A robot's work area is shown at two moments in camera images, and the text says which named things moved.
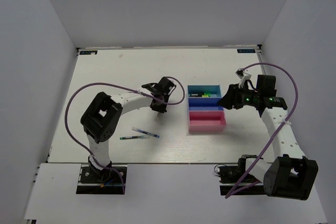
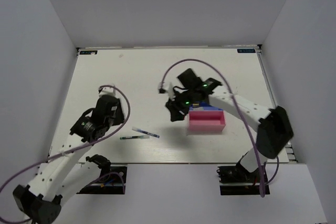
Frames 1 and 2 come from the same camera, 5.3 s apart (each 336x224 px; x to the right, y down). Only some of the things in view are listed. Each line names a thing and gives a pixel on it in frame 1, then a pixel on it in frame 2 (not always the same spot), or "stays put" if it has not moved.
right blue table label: (245, 50) stays put
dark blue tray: (204, 104) stays put
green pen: (137, 137) stays put
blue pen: (145, 132) stays put
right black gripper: (231, 97) → (174, 108)
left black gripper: (161, 109) → (120, 118)
